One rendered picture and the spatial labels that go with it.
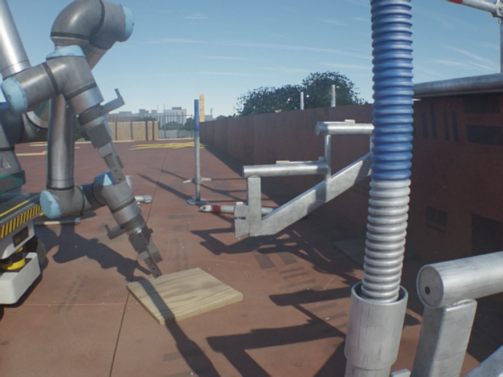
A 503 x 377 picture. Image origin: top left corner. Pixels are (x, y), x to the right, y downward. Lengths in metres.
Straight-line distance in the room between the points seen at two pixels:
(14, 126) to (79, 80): 0.63
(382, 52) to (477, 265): 0.25
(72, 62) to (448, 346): 0.91
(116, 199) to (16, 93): 0.45
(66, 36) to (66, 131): 0.27
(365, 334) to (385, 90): 0.23
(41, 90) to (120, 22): 0.37
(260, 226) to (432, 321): 1.09
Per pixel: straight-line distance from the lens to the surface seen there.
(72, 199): 1.17
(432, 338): 0.45
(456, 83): 1.32
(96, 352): 1.03
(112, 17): 1.15
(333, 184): 1.51
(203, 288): 1.28
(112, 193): 1.13
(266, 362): 0.95
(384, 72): 0.33
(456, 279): 0.41
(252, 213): 1.42
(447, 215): 1.54
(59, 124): 1.10
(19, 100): 0.91
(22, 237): 1.32
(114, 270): 1.54
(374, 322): 0.36
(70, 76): 0.92
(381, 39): 0.33
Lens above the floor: 0.57
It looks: 10 degrees down
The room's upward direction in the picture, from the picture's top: straight up
